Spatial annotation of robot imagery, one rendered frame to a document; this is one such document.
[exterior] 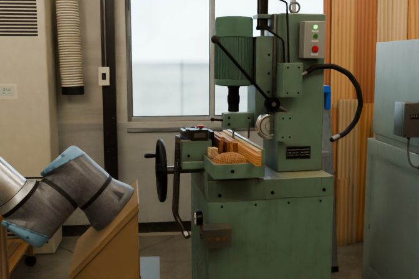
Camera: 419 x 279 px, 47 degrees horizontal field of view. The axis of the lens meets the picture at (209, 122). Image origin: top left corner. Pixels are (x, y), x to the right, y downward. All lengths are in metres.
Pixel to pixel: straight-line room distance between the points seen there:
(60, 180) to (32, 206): 0.12
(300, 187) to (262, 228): 0.25
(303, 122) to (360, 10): 1.71
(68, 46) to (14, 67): 0.37
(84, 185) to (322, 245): 1.15
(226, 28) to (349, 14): 1.71
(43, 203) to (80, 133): 2.05
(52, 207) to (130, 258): 0.29
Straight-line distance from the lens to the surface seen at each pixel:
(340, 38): 3.68
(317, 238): 2.28
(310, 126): 2.26
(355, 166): 3.62
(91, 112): 3.61
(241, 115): 2.23
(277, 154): 2.23
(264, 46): 2.21
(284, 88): 2.11
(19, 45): 3.38
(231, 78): 2.15
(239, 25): 2.16
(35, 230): 1.62
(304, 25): 2.17
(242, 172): 1.95
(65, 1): 3.45
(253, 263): 2.22
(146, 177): 3.66
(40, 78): 3.35
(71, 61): 3.42
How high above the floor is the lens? 1.30
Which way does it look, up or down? 7 degrees down
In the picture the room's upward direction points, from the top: straight up
